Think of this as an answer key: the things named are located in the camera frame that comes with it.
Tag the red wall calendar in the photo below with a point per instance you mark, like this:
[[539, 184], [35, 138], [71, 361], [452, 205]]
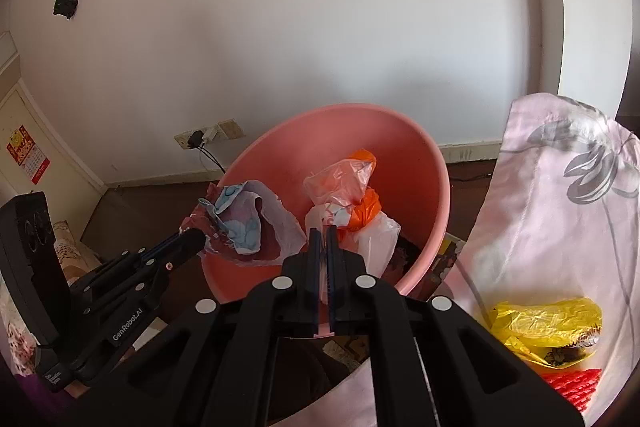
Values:
[[27, 154]]

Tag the blue white wrapper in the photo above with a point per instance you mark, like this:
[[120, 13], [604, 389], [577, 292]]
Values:
[[235, 227]]

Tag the orange plastic bag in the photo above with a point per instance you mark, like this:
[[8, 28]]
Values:
[[367, 207]]

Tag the yellow snack packet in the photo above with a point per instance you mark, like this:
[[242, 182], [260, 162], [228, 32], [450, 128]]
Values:
[[545, 319]]

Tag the white plastic bag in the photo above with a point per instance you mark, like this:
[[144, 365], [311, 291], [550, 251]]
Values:
[[382, 242]]

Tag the printed cardboard box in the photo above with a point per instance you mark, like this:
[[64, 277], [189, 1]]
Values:
[[442, 267]]

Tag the pink plastic bucket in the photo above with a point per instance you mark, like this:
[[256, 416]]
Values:
[[300, 142]]

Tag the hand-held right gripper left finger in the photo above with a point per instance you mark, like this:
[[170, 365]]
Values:
[[312, 277]]

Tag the clear plastic bag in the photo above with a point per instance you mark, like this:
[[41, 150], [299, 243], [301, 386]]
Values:
[[335, 182]]

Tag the cream door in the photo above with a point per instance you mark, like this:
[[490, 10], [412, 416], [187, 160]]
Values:
[[65, 172]]

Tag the pink floral tablecloth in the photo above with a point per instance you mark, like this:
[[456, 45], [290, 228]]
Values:
[[540, 232]]

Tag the black wall bracket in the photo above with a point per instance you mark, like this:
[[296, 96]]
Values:
[[66, 2]]

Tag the black plug charger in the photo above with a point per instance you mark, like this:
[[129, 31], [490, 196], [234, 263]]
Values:
[[195, 138]]

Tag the red foam fruit net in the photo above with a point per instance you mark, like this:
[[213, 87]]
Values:
[[572, 387]]

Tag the beige printed bag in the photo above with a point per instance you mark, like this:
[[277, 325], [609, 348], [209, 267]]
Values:
[[70, 252]]

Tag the beige wall socket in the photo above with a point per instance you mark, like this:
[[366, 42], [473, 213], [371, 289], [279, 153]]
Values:
[[230, 129]]

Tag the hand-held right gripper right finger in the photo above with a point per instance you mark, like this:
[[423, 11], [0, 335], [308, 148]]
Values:
[[342, 277]]

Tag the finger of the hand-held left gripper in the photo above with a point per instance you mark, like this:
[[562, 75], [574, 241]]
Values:
[[162, 243], [190, 243]]

